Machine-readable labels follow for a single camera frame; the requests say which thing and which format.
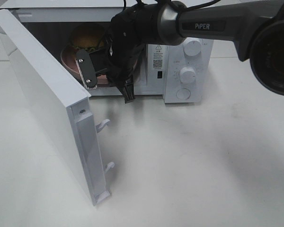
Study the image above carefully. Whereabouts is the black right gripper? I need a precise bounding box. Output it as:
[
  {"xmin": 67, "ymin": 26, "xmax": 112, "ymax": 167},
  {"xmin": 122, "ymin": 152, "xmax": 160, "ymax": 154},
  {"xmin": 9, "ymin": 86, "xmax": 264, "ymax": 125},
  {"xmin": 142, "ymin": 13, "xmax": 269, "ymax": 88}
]
[{"xmin": 76, "ymin": 8, "xmax": 145, "ymax": 104}]

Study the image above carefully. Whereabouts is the burger with lettuce and tomato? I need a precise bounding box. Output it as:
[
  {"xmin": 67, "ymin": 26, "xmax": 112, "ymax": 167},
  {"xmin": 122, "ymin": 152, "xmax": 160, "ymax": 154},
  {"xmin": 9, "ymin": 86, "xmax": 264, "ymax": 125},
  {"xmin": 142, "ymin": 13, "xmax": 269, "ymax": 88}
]
[{"xmin": 69, "ymin": 23, "xmax": 106, "ymax": 52}]

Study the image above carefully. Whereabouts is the pink round plate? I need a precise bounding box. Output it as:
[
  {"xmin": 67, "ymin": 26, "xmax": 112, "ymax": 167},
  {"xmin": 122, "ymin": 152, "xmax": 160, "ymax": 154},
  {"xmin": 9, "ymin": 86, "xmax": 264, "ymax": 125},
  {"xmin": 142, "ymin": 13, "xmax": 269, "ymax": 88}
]
[{"xmin": 60, "ymin": 44, "xmax": 139, "ymax": 85}]

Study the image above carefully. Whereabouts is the white microwave door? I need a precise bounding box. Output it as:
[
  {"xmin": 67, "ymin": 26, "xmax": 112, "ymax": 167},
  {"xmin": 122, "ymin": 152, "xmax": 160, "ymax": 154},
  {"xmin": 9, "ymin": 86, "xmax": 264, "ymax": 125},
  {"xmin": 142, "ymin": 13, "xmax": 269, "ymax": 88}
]
[{"xmin": 0, "ymin": 9, "xmax": 114, "ymax": 205}]

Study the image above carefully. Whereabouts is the white round door-release button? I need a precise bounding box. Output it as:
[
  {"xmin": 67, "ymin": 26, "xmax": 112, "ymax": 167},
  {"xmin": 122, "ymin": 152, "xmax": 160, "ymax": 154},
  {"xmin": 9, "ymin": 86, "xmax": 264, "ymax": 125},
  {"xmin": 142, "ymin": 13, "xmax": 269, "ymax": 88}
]
[{"xmin": 176, "ymin": 88, "xmax": 191, "ymax": 100}]

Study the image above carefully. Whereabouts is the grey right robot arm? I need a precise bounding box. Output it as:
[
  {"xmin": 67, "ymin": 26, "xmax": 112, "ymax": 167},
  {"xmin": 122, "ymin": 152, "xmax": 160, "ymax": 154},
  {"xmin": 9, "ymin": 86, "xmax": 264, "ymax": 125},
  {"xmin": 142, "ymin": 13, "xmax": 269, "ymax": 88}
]
[{"xmin": 76, "ymin": 0, "xmax": 284, "ymax": 103}]

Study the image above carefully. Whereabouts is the white warning label sticker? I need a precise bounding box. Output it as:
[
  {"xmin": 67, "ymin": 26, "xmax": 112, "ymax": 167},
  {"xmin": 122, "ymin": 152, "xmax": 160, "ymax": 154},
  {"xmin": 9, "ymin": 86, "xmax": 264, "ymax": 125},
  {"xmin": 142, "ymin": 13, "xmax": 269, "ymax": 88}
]
[{"xmin": 151, "ymin": 44, "xmax": 166, "ymax": 70}]

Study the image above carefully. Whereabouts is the white lower timer knob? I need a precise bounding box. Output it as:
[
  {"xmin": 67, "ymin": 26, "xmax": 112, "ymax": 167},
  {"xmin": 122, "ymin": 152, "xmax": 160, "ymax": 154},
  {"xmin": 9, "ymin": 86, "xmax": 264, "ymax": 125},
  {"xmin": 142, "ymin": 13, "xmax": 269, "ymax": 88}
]
[{"xmin": 179, "ymin": 67, "xmax": 196, "ymax": 84}]

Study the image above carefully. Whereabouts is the white upper power knob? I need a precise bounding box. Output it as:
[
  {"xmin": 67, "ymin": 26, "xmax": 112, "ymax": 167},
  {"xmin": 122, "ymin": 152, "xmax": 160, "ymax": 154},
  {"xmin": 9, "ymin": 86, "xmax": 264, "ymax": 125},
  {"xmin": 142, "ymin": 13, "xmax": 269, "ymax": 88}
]
[{"xmin": 183, "ymin": 38, "xmax": 202, "ymax": 56}]

